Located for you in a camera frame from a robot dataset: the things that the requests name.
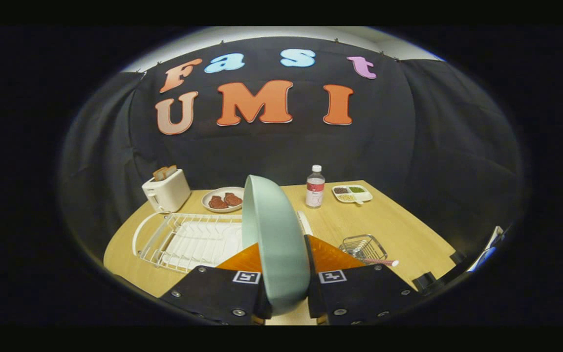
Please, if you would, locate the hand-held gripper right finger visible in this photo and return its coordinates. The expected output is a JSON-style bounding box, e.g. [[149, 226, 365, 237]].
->
[[304, 235, 425, 326]]

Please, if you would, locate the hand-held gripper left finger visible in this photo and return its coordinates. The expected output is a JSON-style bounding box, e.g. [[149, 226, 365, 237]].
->
[[159, 242, 273, 326]]

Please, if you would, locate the silver wire basket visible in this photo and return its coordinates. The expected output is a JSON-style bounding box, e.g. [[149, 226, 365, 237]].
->
[[339, 234, 389, 262]]

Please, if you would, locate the white wire dish rack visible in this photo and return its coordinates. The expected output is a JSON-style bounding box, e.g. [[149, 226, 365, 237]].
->
[[131, 210, 314, 273]]

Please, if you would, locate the light green plate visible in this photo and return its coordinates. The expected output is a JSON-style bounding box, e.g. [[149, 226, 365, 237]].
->
[[241, 175, 311, 316]]

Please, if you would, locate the round white plate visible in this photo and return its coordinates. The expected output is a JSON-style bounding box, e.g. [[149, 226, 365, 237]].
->
[[201, 186, 246, 213]]

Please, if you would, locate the white divided tray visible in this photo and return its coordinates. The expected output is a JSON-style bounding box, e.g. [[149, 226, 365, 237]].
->
[[332, 184, 374, 205]]

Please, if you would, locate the clear bottle with red label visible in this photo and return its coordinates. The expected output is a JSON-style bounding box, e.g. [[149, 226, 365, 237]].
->
[[305, 165, 325, 209]]

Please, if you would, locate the white toaster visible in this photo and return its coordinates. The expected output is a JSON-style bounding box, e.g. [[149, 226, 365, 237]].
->
[[142, 169, 192, 213]]

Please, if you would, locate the white and blue object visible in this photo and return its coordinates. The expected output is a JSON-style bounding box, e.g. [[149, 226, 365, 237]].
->
[[467, 225, 504, 272]]

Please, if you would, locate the black backdrop cloth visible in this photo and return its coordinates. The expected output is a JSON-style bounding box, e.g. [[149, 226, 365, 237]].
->
[[59, 37, 524, 260]]

